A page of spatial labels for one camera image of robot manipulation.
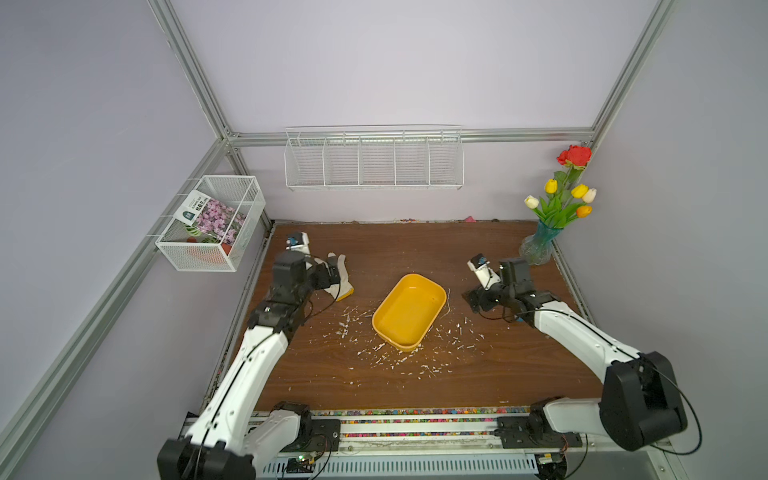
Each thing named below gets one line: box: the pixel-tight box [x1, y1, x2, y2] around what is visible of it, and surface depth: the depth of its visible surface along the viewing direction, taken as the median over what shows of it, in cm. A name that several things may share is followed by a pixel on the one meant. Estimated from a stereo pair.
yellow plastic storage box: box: [372, 274, 447, 352], surface depth 98 cm
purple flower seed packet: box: [173, 190, 246, 245], surface depth 75 cm
